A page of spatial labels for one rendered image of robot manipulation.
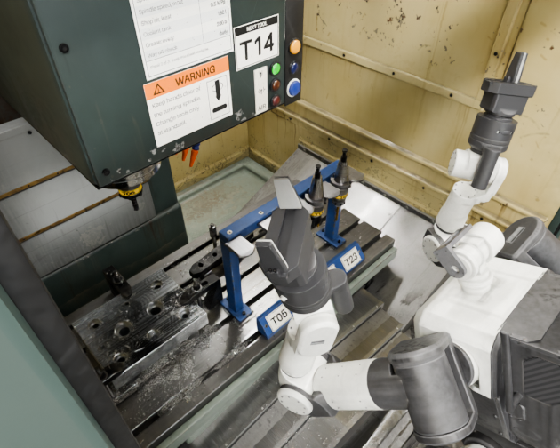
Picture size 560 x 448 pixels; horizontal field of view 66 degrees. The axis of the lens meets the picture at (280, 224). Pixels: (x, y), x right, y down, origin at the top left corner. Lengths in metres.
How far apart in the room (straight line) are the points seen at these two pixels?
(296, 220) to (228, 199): 1.63
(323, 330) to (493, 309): 0.32
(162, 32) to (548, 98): 1.07
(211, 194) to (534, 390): 1.76
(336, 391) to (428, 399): 0.19
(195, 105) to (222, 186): 1.59
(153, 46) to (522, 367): 0.77
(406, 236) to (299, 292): 1.16
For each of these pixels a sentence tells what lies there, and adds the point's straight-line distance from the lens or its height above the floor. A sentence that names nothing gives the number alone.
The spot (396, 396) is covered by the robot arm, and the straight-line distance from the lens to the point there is 0.80.
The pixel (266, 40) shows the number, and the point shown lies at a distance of 0.80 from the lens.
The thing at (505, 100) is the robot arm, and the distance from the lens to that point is 1.08.
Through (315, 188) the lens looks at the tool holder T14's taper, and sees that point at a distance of 1.19.
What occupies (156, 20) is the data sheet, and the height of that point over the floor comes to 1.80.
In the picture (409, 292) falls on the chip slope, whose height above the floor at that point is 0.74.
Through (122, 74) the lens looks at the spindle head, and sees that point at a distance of 0.66.
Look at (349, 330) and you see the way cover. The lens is 1.51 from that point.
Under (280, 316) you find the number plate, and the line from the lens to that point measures 1.29.
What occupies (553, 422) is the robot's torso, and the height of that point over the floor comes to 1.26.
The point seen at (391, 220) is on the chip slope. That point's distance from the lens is 1.80.
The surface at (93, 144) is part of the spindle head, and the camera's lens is 0.68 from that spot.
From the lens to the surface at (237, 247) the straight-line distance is 1.09.
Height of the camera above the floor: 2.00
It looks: 43 degrees down
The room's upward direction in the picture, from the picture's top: straight up
